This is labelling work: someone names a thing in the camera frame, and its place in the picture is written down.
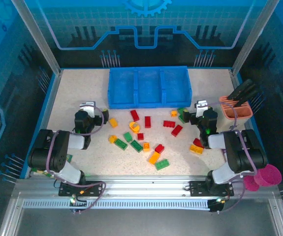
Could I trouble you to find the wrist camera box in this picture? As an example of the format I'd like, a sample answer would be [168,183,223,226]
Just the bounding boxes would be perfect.
[79,101,96,116]
[194,100,210,118]

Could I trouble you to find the round yellow lego piece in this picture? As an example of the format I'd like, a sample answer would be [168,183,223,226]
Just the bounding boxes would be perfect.
[128,121,141,133]

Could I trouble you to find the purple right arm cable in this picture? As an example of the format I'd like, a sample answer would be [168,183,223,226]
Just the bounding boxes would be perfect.
[205,102,257,213]

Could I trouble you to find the beige pink utensil holder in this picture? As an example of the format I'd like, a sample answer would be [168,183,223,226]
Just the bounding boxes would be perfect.
[216,95,253,133]

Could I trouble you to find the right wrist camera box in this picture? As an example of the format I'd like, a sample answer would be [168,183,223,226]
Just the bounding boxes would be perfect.
[194,100,210,118]

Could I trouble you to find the green yellow snack bag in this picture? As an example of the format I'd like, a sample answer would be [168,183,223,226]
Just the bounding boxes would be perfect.
[31,154,73,178]

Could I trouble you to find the blue plastic bin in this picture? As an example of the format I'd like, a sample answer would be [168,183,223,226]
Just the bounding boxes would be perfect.
[161,65,193,108]
[134,66,165,108]
[108,67,138,109]

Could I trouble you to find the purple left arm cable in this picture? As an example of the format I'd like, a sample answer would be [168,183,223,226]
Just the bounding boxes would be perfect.
[45,105,107,215]

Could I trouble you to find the white slotted cable duct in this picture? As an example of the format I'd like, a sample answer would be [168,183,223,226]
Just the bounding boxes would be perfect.
[23,199,211,210]

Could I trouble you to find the black knife handle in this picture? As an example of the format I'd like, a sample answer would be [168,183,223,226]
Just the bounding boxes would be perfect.
[231,84,257,103]
[227,78,253,100]
[234,90,259,108]

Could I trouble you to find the small pink sponge cylinder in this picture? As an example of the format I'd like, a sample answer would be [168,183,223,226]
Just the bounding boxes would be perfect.
[243,176,260,192]

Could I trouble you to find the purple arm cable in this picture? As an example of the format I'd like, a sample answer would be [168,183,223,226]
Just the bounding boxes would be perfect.
[205,102,257,213]
[45,105,107,215]

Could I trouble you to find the long green lego brick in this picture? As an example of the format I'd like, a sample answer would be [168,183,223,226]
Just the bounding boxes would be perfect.
[155,159,170,171]
[130,140,144,153]
[114,139,128,150]

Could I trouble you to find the aluminium rail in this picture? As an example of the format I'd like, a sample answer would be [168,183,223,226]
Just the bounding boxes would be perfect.
[13,175,280,200]

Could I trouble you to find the magenta plastic cup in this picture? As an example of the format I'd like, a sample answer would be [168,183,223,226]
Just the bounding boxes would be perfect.
[253,164,283,187]

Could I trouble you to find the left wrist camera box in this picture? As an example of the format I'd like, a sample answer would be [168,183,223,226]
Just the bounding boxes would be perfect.
[79,101,96,116]

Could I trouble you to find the aluminium frame post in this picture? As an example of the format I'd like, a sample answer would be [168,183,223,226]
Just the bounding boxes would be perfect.
[10,0,62,74]
[231,0,280,74]

